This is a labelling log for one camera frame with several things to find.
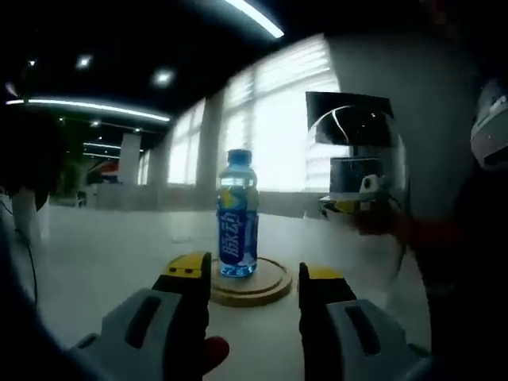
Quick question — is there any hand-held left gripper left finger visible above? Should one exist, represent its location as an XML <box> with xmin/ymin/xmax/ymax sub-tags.
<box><xmin>68</xmin><ymin>251</ymin><xmax>214</xmax><ymax>381</ymax></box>

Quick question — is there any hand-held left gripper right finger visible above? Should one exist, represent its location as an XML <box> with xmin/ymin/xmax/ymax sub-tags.
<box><xmin>298</xmin><ymin>261</ymin><xmax>433</xmax><ymax>381</ymax></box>

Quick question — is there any clear glass dome cover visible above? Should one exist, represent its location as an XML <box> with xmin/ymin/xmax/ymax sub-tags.
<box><xmin>306</xmin><ymin>104</ymin><xmax>410</xmax><ymax>275</ymax></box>

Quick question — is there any blue Mizone drink bottle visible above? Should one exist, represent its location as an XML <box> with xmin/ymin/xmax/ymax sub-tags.
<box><xmin>215</xmin><ymin>148</ymin><xmax>261</xmax><ymax>279</ymax></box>

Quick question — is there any person's right hand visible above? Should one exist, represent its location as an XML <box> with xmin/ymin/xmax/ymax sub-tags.
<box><xmin>354</xmin><ymin>209</ymin><xmax>404</xmax><ymax>237</ymax></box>

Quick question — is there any person's left hand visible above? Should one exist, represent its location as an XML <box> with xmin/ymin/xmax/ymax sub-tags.
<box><xmin>202</xmin><ymin>335</ymin><xmax>231</xmax><ymax>376</ymax></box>

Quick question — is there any dark box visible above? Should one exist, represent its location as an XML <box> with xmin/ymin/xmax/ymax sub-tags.
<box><xmin>329</xmin><ymin>156</ymin><xmax>384</xmax><ymax>196</ymax></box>

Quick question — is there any black monitor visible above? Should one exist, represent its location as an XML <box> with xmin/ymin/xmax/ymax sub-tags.
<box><xmin>305</xmin><ymin>90</ymin><xmax>395</xmax><ymax>148</ymax></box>

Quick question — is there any round wooden base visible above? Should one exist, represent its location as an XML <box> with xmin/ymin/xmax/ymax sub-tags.
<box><xmin>167</xmin><ymin>255</ymin><xmax>294</xmax><ymax>307</ymax></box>

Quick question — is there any white worn chest device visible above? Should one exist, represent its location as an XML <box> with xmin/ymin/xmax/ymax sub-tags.
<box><xmin>469</xmin><ymin>77</ymin><xmax>508</xmax><ymax>172</ymax></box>

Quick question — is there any long ceiling light strip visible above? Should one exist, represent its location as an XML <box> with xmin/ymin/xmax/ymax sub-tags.
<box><xmin>5</xmin><ymin>96</ymin><xmax>172</xmax><ymax>122</ymax></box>
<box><xmin>223</xmin><ymin>0</ymin><xmax>287</xmax><ymax>40</ymax></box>

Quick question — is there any black cable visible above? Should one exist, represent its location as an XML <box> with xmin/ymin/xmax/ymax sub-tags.
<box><xmin>0</xmin><ymin>197</ymin><xmax>40</xmax><ymax>307</ymax></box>

